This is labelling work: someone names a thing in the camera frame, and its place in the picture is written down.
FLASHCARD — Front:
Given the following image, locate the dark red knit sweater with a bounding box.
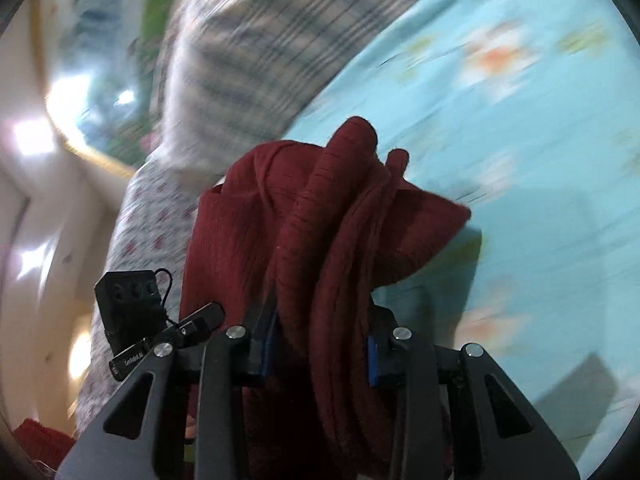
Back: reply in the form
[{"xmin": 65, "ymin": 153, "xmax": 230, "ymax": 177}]
[{"xmin": 180, "ymin": 117, "xmax": 471, "ymax": 479}]

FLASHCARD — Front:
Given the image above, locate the gold framed landscape painting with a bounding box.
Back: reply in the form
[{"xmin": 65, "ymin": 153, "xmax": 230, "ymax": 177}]
[{"xmin": 34, "ymin": 0, "xmax": 178, "ymax": 169}]

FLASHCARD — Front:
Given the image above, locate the light blue floral bedsheet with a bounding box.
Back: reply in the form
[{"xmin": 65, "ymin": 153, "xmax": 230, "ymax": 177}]
[{"xmin": 288, "ymin": 0, "xmax": 639, "ymax": 477}]

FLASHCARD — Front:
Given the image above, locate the plaid checkered quilt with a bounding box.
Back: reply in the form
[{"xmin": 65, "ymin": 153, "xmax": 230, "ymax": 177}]
[{"xmin": 153, "ymin": 0, "xmax": 419, "ymax": 179}]

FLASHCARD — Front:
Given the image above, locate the pink floral patterned sheet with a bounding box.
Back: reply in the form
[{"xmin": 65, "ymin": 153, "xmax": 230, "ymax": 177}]
[{"xmin": 75, "ymin": 158, "xmax": 224, "ymax": 436}]

